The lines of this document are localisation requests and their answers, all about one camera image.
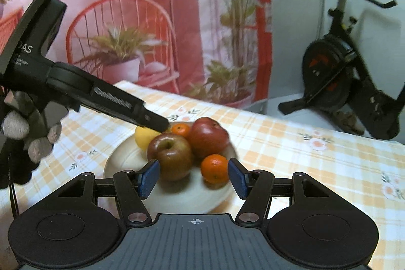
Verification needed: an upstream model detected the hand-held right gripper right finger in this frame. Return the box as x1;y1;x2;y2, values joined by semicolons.
228;158;355;227

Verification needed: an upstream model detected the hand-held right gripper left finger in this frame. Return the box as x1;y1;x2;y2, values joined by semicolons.
35;159;160;227

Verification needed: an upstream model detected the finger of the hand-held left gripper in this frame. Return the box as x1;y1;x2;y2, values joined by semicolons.
80;79;169;133

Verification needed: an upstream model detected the orange mandarin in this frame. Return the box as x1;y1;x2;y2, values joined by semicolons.
200;154;230;184
171;123;192;138

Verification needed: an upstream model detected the beige plate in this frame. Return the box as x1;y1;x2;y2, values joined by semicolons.
103;121;241;214

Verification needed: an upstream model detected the dark red apple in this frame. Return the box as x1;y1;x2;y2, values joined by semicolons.
146;133;194;181

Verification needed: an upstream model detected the yellow lemon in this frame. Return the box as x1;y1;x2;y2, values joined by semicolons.
134;126;162;151

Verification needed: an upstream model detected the bright red apple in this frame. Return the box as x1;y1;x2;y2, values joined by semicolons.
189;117;230;159

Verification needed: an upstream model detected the person's left hand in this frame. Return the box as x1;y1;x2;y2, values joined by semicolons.
0;85;64;190

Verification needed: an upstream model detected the orange checkered tablecloth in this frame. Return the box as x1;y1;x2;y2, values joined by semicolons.
0;80;405;270

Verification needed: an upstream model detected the black exercise bike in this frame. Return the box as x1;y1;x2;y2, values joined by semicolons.
278;0;405;141

